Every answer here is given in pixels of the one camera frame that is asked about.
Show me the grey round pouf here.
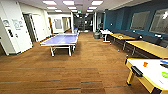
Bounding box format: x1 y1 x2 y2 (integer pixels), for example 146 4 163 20
93 30 102 40

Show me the blue ping pong table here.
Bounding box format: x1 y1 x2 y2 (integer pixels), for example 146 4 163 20
39 32 80 57

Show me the small white table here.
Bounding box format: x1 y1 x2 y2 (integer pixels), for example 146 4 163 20
100 29 115 44

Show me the long wooden table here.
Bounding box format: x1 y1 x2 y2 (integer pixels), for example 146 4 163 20
125 40 168 60
109 33 136 51

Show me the rectangular ceiling light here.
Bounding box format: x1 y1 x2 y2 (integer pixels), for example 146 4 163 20
42 0 58 6
91 0 104 6
62 0 76 6

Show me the small orange cup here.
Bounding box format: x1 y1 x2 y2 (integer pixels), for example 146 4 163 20
143 61 149 68

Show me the dark grey sofa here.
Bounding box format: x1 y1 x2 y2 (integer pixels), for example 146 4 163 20
131 30 168 48

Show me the yellow-legged air hockey table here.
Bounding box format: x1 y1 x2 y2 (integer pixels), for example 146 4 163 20
124 57 168 94

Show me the small blue bowl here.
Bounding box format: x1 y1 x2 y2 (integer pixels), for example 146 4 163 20
159 60 168 66

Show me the glass wall window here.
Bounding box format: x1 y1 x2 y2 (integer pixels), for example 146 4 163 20
149 8 168 36
129 10 151 32

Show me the white wall sign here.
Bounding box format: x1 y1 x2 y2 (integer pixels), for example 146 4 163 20
12 18 25 30

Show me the black wall panel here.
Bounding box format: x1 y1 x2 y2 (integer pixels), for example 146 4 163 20
7 29 15 38

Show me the small round wall sign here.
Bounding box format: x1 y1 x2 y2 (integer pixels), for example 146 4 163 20
2 19 11 28

